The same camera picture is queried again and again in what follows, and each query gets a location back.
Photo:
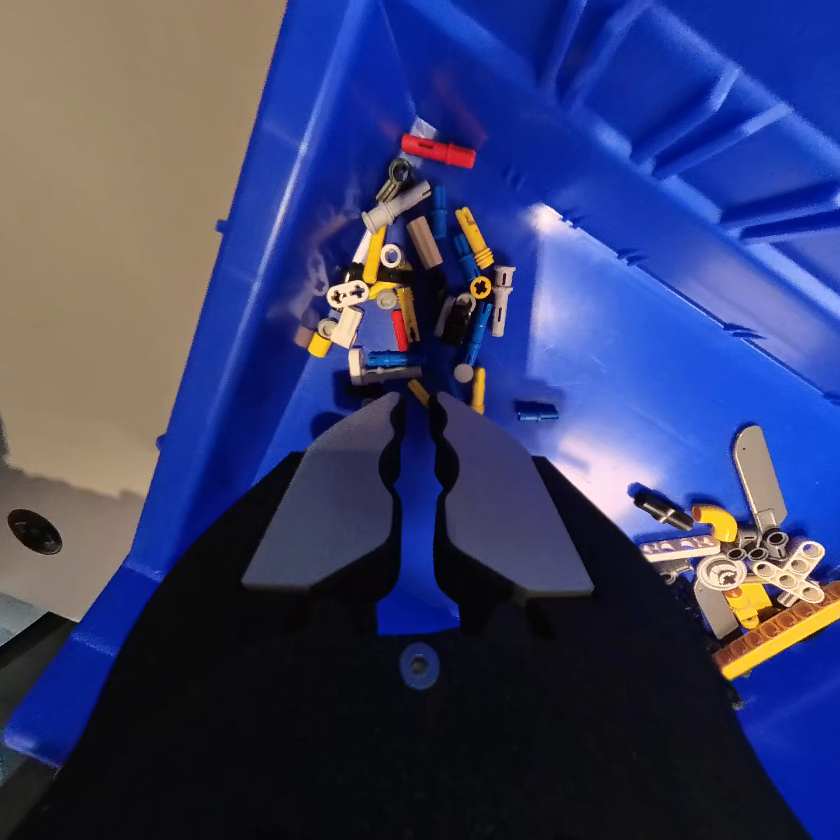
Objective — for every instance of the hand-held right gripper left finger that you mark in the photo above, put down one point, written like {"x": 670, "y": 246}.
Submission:
{"x": 328, "y": 512}

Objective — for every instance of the blue plastic bin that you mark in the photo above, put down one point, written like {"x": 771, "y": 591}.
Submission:
{"x": 656, "y": 328}

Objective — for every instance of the pile of small lego pins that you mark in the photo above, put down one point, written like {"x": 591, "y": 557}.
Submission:
{"x": 400, "y": 203}

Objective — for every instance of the black round table grommet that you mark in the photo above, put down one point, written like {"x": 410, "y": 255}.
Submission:
{"x": 34, "y": 531}

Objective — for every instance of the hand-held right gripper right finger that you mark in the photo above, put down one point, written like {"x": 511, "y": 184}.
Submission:
{"x": 512, "y": 525}

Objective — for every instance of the heap of large lego beams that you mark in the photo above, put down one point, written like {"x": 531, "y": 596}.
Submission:
{"x": 761, "y": 564}

